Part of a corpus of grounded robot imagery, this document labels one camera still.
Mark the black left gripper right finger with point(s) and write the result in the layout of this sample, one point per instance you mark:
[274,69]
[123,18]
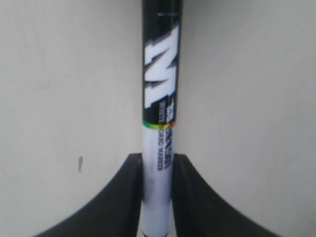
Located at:
[200,212]

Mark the black and white whiteboard marker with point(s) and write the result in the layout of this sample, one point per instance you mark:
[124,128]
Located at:
[161,37]

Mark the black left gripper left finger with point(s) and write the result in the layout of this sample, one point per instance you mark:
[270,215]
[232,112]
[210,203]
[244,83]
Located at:
[113,212]

